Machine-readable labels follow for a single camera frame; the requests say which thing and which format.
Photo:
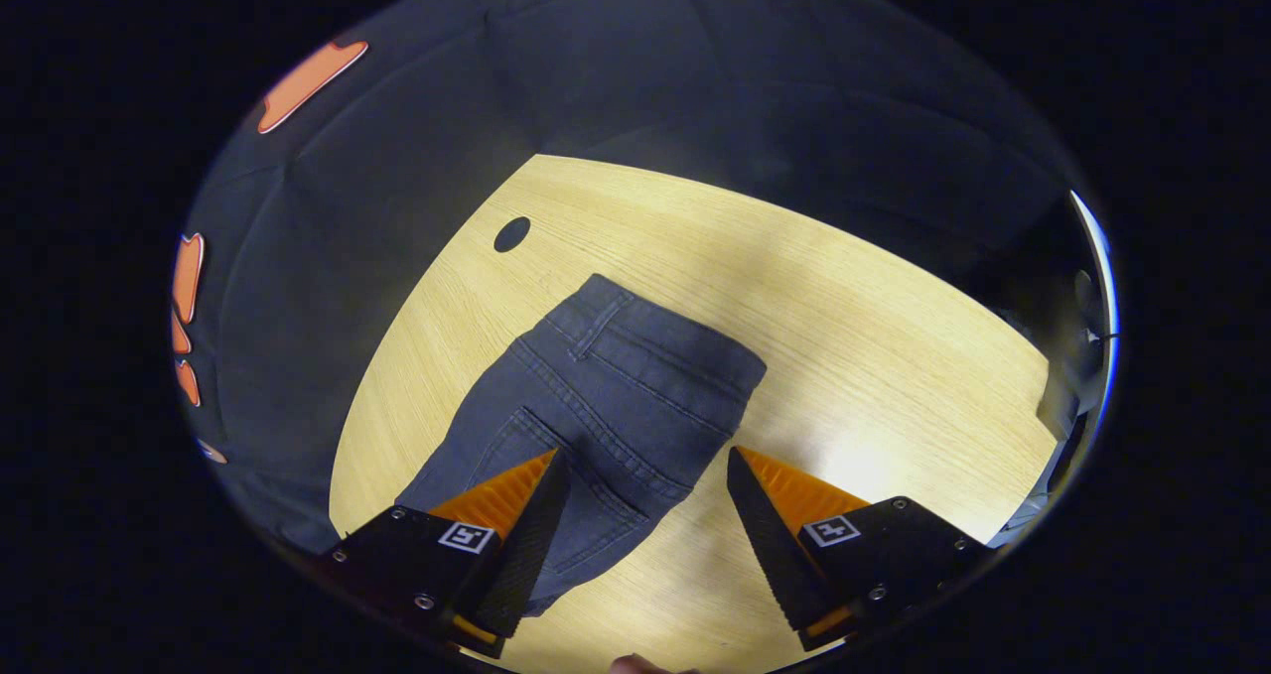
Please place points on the dark grey jeans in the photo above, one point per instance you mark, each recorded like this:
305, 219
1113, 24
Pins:
616, 386

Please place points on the black backdrop cloth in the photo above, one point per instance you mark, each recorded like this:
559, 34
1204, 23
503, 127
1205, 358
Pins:
645, 59

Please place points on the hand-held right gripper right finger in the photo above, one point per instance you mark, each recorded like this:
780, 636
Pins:
770, 545

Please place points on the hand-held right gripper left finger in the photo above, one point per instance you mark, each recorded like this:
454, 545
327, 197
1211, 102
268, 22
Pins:
526, 545

